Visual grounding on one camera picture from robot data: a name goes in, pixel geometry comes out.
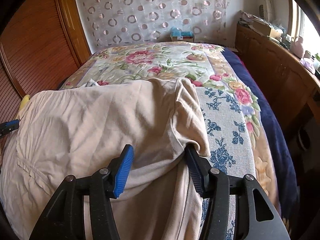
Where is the blue floral white sheet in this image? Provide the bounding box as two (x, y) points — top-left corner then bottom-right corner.
(200, 87), (258, 240)

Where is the circle-patterned sheer curtain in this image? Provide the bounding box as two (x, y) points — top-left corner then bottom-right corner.
(72, 0), (233, 53)

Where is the wooden side cabinet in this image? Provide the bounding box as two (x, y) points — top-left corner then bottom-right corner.
(235, 22), (320, 155)

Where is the pink floral blanket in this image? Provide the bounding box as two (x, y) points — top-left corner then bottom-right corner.
(59, 41), (282, 213)

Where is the cardboard box with blue items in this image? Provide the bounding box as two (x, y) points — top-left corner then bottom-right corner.
(170, 27), (195, 43)

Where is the wooden slatted wardrobe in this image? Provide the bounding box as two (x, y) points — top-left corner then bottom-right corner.
(0, 0), (92, 140)

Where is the window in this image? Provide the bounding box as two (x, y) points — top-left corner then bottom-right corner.
(287, 0), (320, 55)

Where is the lavender bag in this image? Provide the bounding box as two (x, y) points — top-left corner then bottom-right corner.
(300, 57), (316, 74)

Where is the stack of magazines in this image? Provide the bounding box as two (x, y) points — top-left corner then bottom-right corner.
(239, 10), (255, 27)

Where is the open cardboard box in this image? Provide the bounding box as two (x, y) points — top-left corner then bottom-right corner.
(252, 20), (273, 37)

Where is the small white cloth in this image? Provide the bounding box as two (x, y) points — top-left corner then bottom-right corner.
(81, 79), (99, 88)

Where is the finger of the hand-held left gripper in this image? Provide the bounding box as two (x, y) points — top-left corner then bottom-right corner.
(0, 119), (20, 137)

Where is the pink bottle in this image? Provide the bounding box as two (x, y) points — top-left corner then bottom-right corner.
(292, 36), (304, 57)

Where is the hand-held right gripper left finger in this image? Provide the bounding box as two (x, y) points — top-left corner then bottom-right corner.
(29, 144), (135, 240)

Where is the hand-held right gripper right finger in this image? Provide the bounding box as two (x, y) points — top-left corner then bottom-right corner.
(184, 145), (292, 240)

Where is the yellow cloth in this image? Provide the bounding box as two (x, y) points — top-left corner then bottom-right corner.
(17, 94), (30, 115)

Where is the black trash bin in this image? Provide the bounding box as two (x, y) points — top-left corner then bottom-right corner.
(297, 127), (313, 153)

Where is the beige printed t-shirt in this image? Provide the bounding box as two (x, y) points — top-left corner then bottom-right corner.
(0, 77), (212, 240)

